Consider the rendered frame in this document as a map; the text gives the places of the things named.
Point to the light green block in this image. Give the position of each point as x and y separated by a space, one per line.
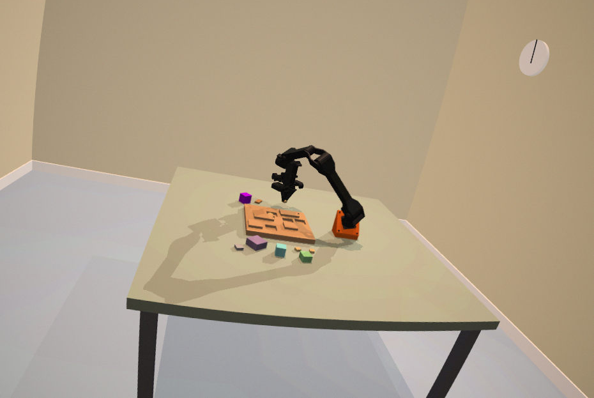
305 257

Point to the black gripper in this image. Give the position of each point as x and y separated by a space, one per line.
287 189

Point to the light teal cube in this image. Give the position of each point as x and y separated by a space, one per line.
280 250

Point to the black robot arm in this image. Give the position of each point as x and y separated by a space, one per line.
353 211

